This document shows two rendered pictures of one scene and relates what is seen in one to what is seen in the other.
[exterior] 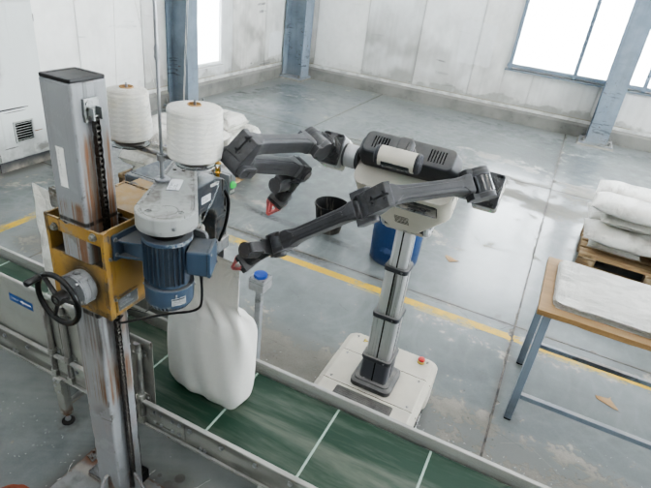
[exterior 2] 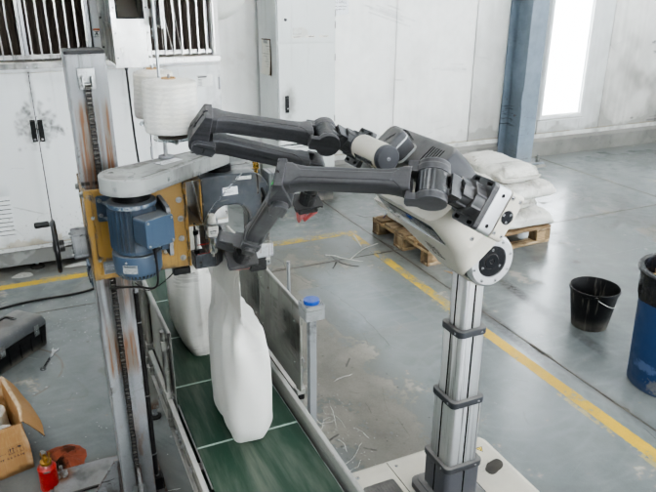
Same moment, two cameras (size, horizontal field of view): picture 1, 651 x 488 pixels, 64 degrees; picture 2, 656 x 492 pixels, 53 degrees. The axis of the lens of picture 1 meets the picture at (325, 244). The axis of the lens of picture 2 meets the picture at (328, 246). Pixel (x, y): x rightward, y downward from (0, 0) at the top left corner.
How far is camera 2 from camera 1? 1.34 m
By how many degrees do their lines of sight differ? 39
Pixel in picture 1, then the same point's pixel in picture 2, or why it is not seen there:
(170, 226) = (111, 185)
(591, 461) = not seen: outside the picture
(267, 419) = (260, 466)
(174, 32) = (514, 76)
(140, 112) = not seen: hidden behind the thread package
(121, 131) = (138, 107)
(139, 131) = not seen: hidden behind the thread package
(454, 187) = (376, 179)
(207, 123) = (162, 93)
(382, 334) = (441, 422)
